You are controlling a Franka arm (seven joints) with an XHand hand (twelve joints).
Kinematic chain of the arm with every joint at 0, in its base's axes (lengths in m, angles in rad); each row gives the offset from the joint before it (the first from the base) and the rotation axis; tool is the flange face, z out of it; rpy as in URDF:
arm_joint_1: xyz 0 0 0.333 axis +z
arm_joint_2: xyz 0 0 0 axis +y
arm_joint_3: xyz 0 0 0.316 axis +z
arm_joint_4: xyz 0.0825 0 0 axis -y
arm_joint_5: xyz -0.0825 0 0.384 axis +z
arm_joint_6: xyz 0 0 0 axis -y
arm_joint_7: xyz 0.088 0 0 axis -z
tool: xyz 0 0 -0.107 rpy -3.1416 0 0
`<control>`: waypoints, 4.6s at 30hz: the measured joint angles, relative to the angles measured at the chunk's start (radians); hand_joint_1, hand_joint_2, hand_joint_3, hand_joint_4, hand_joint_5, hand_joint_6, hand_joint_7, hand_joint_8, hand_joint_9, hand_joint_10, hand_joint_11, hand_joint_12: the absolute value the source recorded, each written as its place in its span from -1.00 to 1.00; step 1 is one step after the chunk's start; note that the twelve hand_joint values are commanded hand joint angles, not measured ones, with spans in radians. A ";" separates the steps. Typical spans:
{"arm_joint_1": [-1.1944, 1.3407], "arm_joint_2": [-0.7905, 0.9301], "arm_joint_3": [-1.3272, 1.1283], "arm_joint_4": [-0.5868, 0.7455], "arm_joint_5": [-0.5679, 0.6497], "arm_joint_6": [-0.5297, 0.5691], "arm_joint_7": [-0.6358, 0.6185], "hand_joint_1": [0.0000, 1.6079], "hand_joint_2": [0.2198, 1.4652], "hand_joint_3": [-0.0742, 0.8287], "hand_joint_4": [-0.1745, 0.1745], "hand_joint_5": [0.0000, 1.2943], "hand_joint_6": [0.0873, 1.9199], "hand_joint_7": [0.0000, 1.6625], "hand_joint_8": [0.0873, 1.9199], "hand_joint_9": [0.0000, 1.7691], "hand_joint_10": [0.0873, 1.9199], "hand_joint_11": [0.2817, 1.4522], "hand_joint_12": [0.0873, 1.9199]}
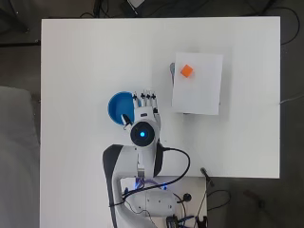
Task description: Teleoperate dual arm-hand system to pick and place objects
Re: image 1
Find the black stick-shaped mount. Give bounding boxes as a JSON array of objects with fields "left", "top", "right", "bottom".
[{"left": 199, "top": 167, "right": 216, "bottom": 187}]

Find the white cable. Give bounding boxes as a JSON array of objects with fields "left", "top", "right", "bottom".
[{"left": 279, "top": 93, "right": 304, "bottom": 105}]

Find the black round plug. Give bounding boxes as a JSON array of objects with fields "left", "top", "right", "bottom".
[{"left": 178, "top": 193, "right": 193, "bottom": 204}]

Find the orange cube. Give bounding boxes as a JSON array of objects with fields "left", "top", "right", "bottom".
[{"left": 180, "top": 64, "right": 195, "bottom": 79}]

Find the blue round tub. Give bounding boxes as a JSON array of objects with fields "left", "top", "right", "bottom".
[{"left": 107, "top": 90, "right": 143, "bottom": 126}]

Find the thin black floor cable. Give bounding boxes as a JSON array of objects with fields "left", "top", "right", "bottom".
[{"left": 265, "top": 6, "right": 301, "bottom": 46}]

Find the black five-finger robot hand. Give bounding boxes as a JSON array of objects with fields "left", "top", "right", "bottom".
[{"left": 121, "top": 89, "right": 162, "bottom": 131}]

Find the black looped floor cable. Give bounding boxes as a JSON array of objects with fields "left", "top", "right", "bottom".
[{"left": 206, "top": 189, "right": 232, "bottom": 213}]

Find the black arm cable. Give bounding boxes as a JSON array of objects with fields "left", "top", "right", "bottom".
[{"left": 108, "top": 145, "right": 192, "bottom": 208}]

